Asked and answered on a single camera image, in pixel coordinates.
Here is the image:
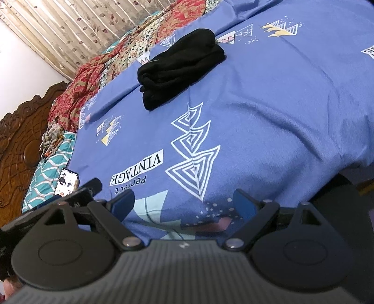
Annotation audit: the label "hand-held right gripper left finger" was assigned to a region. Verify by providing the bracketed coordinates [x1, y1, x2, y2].
[42, 193, 144, 251]

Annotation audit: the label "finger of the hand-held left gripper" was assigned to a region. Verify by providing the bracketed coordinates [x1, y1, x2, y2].
[78, 179, 103, 197]

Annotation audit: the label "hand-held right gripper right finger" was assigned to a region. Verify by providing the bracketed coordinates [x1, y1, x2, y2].
[224, 189, 321, 251]

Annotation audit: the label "black pants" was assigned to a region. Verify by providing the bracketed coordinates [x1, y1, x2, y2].
[137, 28, 226, 112]

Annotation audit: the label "smartphone in dark case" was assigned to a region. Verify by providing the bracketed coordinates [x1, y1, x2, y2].
[53, 168, 79, 197]

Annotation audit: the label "teal wave-patterned pillow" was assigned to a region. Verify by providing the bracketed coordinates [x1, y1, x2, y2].
[22, 131, 77, 214]

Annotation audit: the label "crumpled patterned scarf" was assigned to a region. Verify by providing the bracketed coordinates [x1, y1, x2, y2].
[39, 123, 65, 160]

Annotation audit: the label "carved wooden headboard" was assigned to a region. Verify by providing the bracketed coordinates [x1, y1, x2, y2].
[0, 81, 72, 229]

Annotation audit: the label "blue patterned bedsheet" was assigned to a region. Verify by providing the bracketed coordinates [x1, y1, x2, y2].
[69, 0, 374, 244]

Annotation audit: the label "red floral blanket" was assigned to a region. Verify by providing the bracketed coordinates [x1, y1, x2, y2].
[47, 0, 226, 134]

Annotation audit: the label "teal cloth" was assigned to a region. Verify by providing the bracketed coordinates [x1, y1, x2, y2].
[104, 37, 129, 55]

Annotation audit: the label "beige leaf-patterned curtain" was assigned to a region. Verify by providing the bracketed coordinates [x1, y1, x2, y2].
[0, 0, 211, 83]

